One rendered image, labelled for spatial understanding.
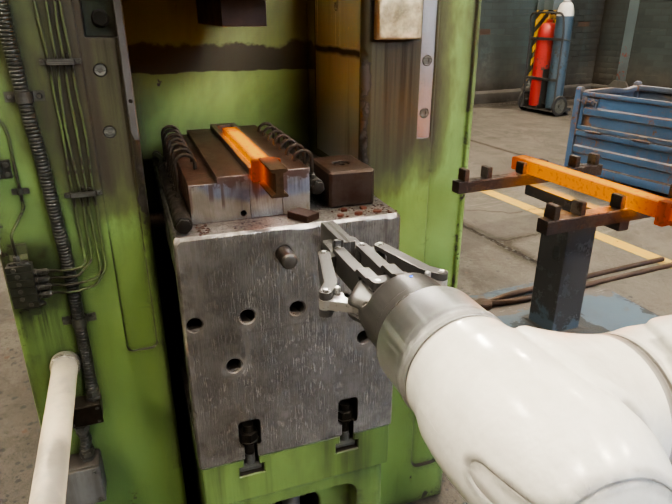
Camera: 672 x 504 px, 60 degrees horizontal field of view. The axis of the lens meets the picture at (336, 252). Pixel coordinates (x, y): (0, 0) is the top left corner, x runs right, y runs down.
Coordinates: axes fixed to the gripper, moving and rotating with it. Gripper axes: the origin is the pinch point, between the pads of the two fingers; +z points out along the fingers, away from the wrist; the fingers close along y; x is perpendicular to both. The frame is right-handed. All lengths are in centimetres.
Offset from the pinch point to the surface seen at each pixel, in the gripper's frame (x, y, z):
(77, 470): -59, -38, 44
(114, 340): -35, -28, 49
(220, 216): -7.3, -7.7, 34.9
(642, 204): -1.4, 46.4, 2.7
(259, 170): 0.2, -1.1, 33.4
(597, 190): -1.5, 45.8, 10.6
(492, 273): -100, 145, 170
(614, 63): -49, 684, 664
